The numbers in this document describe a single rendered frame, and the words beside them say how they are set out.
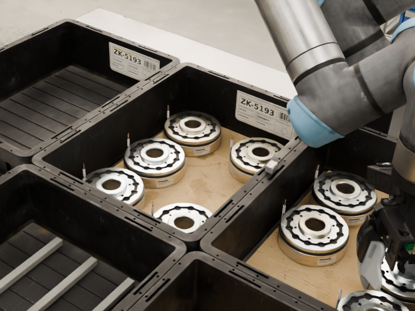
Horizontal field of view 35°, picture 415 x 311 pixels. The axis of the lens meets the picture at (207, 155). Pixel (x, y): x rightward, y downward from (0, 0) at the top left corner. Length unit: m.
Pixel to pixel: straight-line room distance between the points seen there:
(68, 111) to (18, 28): 2.32
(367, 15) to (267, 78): 0.49
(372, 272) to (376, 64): 0.27
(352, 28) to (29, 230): 0.67
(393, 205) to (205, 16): 2.92
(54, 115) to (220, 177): 0.36
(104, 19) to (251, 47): 1.54
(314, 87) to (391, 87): 0.09
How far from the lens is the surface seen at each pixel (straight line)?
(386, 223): 0.85
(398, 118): 1.23
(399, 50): 0.84
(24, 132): 1.25
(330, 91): 0.85
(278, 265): 0.98
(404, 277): 0.95
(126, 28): 1.91
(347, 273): 0.99
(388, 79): 0.83
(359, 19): 1.27
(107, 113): 1.10
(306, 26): 0.88
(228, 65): 1.74
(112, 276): 0.96
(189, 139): 1.15
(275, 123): 1.18
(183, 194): 1.08
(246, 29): 3.59
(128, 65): 1.34
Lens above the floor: 1.52
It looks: 36 degrees down
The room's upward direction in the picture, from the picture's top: 3 degrees clockwise
